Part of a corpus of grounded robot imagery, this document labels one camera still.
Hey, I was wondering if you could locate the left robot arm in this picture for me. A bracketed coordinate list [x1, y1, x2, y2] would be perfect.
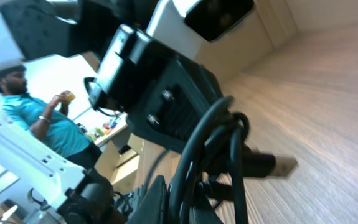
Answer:
[0, 1, 236, 223]

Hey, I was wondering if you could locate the person in teal shirt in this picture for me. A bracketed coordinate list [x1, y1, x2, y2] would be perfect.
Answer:
[0, 65, 102, 169]

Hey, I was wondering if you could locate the thick black USB cable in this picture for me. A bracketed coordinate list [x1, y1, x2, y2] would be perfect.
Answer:
[166, 95, 298, 224]

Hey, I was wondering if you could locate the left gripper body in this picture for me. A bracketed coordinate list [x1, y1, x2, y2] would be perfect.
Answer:
[85, 24, 222, 153]

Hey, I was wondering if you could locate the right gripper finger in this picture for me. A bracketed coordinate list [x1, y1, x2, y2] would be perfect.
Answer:
[126, 175, 167, 224]

